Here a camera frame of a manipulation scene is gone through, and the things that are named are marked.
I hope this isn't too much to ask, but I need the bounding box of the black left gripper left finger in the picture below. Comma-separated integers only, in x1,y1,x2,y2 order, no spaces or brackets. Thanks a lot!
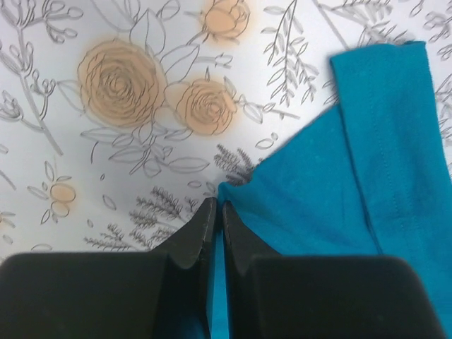
1,198,217,338

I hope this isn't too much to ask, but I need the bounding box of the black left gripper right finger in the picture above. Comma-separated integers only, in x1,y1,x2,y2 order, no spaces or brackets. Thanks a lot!
222,203,446,338

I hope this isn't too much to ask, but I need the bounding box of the teal blue t shirt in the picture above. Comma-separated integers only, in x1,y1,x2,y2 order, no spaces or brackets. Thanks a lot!
218,41,451,333

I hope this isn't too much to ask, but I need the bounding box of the floral patterned table mat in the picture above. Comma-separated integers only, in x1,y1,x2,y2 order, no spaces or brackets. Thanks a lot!
1,1,451,258

